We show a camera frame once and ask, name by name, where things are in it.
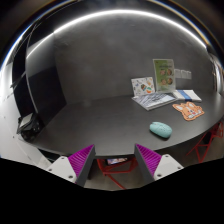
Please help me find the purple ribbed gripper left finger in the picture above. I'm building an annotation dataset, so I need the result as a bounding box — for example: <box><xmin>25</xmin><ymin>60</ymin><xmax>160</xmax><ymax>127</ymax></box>
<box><xmin>46</xmin><ymin>143</ymin><xmax>97</xmax><ymax>185</ymax></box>

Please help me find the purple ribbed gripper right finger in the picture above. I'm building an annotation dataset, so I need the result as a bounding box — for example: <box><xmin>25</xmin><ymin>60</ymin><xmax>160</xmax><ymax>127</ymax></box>
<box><xmin>133</xmin><ymin>143</ymin><xmax>185</xmax><ymax>183</ymax></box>

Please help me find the teal computer mouse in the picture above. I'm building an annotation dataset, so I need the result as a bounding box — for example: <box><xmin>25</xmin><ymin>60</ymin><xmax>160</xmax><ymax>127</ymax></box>
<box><xmin>149</xmin><ymin>122</ymin><xmax>172</xmax><ymax>138</ymax></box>

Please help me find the orange corgi mouse pad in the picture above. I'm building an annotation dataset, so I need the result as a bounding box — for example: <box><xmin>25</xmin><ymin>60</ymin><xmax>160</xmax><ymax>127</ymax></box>
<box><xmin>173</xmin><ymin>102</ymin><xmax>204</xmax><ymax>121</ymax></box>

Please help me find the black box on floor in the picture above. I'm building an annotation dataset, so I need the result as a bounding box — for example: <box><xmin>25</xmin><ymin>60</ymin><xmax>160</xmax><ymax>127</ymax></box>
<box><xmin>17</xmin><ymin>113</ymin><xmax>44</xmax><ymax>141</ymax></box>

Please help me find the open laptop with stickers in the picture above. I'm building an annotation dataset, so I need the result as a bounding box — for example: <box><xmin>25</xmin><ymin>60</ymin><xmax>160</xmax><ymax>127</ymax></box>
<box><xmin>131</xmin><ymin>77</ymin><xmax>176</xmax><ymax>111</ymax></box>

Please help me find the white book with blue stripe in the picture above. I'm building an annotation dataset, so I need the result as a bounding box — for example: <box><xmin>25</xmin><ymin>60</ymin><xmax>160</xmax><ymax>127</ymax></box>
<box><xmin>173</xmin><ymin>90</ymin><xmax>202</xmax><ymax>102</ymax></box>

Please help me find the green standing poster sign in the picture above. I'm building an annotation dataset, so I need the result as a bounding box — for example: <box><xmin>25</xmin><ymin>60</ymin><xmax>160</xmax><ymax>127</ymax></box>
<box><xmin>153</xmin><ymin>59</ymin><xmax>176</xmax><ymax>92</ymax></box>

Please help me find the red metal table frame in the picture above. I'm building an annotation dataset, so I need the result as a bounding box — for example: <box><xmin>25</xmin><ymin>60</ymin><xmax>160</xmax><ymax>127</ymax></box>
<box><xmin>97</xmin><ymin>122</ymin><xmax>224</xmax><ymax>189</ymax></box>

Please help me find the black wall panel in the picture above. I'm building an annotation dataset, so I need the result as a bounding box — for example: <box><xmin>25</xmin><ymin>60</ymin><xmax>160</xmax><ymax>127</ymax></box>
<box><xmin>25</xmin><ymin>34</ymin><xmax>66</xmax><ymax>125</ymax></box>

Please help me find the white wall socket panel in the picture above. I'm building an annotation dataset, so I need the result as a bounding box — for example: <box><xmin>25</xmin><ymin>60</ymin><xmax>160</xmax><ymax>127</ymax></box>
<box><xmin>174</xmin><ymin>69</ymin><xmax>192</xmax><ymax>79</ymax></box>

